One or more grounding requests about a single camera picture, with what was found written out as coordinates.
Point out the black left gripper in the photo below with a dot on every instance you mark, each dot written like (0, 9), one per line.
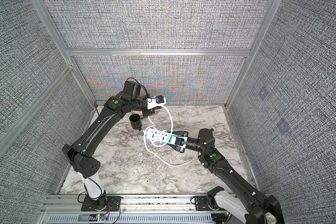
(149, 112)

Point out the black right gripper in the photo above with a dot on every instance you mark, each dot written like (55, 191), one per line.
(181, 134)

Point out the teal power strip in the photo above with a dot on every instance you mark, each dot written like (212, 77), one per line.
(158, 137)

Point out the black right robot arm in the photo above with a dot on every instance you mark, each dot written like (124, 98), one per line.
(250, 206)

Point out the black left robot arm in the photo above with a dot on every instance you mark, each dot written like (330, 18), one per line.
(80, 153)

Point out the black cup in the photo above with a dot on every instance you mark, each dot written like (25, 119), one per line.
(135, 121)

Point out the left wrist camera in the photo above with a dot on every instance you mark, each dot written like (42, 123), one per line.
(155, 102)

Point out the aluminium enclosure frame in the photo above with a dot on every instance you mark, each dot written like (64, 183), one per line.
(60, 61)

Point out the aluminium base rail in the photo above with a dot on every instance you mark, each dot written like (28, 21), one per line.
(133, 209)

